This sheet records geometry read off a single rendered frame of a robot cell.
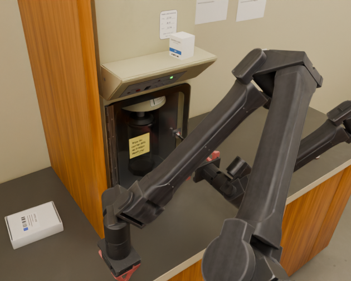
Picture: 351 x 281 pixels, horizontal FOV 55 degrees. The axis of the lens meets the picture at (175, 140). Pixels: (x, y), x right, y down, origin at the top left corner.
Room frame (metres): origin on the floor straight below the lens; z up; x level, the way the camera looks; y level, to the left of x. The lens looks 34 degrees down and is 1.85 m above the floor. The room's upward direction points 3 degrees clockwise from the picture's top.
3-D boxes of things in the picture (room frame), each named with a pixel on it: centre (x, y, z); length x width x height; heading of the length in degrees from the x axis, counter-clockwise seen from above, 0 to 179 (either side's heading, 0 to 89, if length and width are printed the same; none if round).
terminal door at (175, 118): (0.95, 0.08, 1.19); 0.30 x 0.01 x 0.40; 128
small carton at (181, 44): (0.95, 0.00, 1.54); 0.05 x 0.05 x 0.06; 46
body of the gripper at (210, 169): (0.87, -0.12, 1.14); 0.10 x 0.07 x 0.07; 127
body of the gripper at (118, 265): (0.51, 0.12, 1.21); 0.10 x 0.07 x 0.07; 38
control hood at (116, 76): (0.91, 0.05, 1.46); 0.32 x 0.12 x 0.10; 128
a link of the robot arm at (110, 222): (0.52, 0.12, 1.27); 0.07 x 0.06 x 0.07; 15
